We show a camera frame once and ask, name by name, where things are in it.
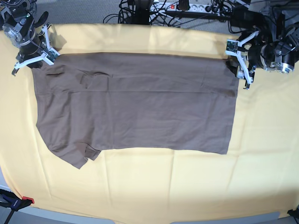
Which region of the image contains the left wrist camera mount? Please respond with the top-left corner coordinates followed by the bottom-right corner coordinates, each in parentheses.
top-left (225, 31), bottom-right (259, 90)

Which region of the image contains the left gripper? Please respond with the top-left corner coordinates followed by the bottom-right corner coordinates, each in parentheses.
top-left (230, 46), bottom-right (263, 76)

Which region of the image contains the black clamp right corner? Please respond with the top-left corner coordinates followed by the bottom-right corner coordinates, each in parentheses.
top-left (287, 207), bottom-right (299, 224)

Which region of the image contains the blue red table clamp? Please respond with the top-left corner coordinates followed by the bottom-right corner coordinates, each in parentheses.
top-left (0, 189), bottom-right (35, 224)

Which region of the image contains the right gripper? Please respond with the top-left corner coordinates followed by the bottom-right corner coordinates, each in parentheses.
top-left (16, 28), bottom-right (46, 61)

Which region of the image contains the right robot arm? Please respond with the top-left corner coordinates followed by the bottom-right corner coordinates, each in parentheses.
top-left (0, 0), bottom-right (49, 62)

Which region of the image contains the brown T-shirt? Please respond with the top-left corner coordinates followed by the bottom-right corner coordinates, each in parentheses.
top-left (32, 53), bottom-right (238, 168)

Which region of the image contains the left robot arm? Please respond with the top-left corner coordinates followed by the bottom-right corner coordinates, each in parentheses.
top-left (226, 0), bottom-right (299, 84)

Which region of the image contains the black centre stand post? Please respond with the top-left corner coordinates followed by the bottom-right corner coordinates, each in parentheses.
top-left (133, 0), bottom-right (151, 25)

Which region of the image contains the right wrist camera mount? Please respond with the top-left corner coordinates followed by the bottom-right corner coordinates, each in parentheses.
top-left (12, 23), bottom-right (60, 76)

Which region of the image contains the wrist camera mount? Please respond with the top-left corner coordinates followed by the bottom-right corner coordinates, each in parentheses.
top-left (12, 23), bottom-right (60, 76)
top-left (225, 31), bottom-right (259, 90)

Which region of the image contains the black power adapter box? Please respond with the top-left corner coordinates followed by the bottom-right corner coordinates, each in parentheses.
top-left (231, 8), bottom-right (264, 24)

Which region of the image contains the yellow table cloth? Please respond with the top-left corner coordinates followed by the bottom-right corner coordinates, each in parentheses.
top-left (0, 34), bottom-right (299, 224)

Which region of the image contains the white power strip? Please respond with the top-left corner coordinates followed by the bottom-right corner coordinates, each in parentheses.
top-left (150, 1), bottom-right (220, 14)

